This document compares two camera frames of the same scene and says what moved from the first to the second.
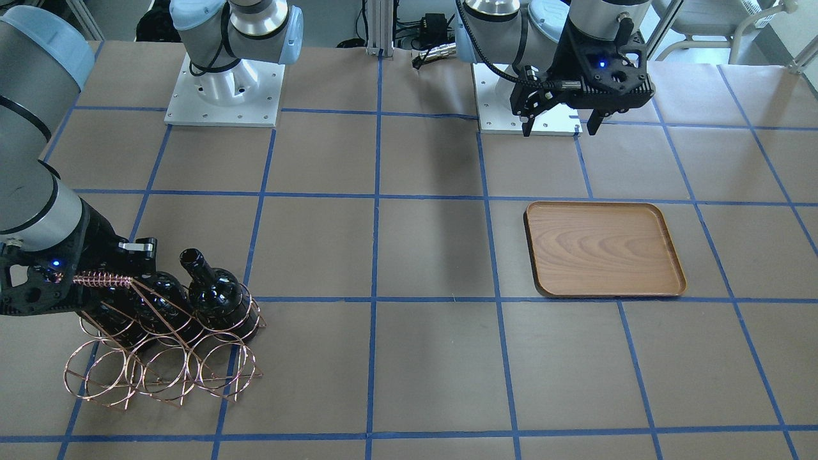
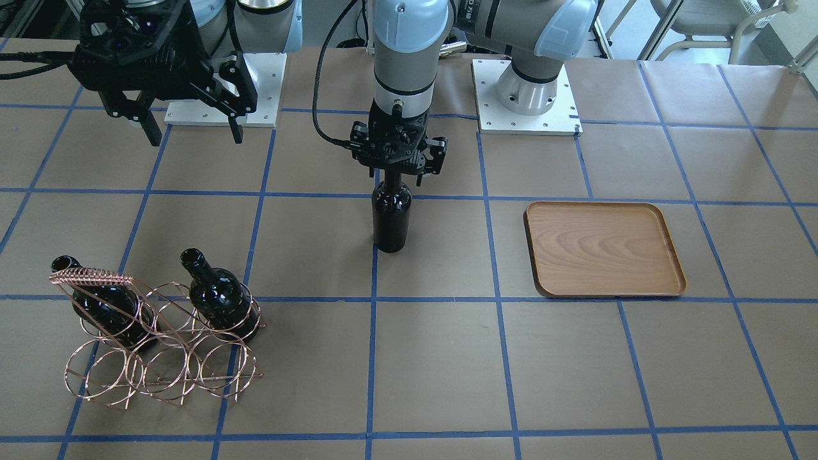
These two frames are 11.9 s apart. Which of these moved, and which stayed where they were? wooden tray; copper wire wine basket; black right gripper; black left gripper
Moved: black right gripper; black left gripper
Stayed: wooden tray; copper wire wine basket
